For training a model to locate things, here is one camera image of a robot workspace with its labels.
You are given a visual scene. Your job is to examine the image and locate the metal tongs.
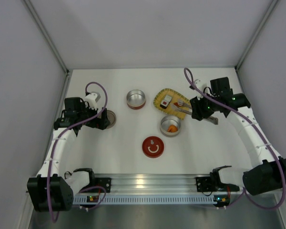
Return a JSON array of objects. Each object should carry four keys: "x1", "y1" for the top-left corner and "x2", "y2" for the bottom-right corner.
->
[{"x1": 171, "y1": 102, "x2": 218, "y2": 125}]

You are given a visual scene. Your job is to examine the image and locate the white sushi piece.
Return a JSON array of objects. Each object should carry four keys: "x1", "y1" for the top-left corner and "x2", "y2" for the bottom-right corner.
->
[{"x1": 164, "y1": 95, "x2": 172, "y2": 103}]

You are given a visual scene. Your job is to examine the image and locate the orange fried shrimp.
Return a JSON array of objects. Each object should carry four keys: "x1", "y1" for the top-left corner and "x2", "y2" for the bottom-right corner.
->
[{"x1": 167, "y1": 125, "x2": 178, "y2": 133}]

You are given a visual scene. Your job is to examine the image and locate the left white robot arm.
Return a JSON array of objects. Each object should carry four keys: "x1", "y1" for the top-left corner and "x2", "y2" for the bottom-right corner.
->
[{"x1": 27, "y1": 92, "x2": 110, "y2": 212}]

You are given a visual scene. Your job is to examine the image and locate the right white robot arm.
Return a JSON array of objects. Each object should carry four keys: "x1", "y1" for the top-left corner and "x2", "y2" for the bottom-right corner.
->
[{"x1": 190, "y1": 77, "x2": 286, "y2": 196}]

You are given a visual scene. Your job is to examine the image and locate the woven bamboo tray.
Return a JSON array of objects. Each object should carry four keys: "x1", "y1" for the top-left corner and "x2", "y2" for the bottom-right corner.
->
[{"x1": 153, "y1": 88, "x2": 190, "y2": 120}]

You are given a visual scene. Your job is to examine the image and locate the brown round lid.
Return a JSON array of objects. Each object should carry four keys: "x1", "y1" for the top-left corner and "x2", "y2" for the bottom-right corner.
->
[{"x1": 106, "y1": 110, "x2": 116, "y2": 129}]

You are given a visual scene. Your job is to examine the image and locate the beige-banded metal bowl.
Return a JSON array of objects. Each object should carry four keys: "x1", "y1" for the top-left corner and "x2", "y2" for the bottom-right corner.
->
[{"x1": 160, "y1": 115, "x2": 181, "y2": 137}]

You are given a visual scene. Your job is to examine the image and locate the red-banded metal bowl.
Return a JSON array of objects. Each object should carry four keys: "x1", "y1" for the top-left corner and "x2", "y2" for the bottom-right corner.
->
[{"x1": 126, "y1": 89, "x2": 146, "y2": 110}]

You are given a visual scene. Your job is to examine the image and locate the red round lid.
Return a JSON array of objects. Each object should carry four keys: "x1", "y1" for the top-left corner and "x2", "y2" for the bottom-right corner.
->
[{"x1": 142, "y1": 136, "x2": 164, "y2": 158}]

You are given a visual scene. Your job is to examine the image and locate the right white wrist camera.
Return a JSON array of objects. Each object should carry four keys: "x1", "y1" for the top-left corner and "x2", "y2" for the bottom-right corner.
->
[{"x1": 191, "y1": 79, "x2": 207, "y2": 92}]

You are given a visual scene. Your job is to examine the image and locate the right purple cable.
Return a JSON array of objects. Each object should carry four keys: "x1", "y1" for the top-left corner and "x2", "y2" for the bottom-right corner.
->
[{"x1": 184, "y1": 67, "x2": 286, "y2": 210}]

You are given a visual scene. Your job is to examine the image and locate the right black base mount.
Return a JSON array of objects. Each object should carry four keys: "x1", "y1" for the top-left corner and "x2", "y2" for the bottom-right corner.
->
[{"x1": 195, "y1": 176, "x2": 214, "y2": 193}]

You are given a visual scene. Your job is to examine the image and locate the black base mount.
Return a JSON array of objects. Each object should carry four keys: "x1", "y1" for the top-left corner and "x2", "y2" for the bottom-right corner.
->
[
  {"x1": 94, "y1": 177, "x2": 112, "y2": 193},
  {"x1": 195, "y1": 176, "x2": 214, "y2": 193}
]

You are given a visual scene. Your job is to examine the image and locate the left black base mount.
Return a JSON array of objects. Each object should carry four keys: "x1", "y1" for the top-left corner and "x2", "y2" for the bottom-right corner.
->
[{"x1": 94, "y1": 177, "x2": 112, "y2": 193}]

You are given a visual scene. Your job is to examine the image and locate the slotted cable duct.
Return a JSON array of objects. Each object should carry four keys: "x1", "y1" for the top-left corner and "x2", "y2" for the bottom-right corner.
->
[{"x1": 73, "y1": 193, "x2": 230, "y2": 206}]

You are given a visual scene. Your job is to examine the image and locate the aluminium mounting rail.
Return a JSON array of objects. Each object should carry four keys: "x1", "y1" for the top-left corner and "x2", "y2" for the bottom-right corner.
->
[{"x1": 30, "y1": 173, "x2": 285, "y2": 194}]

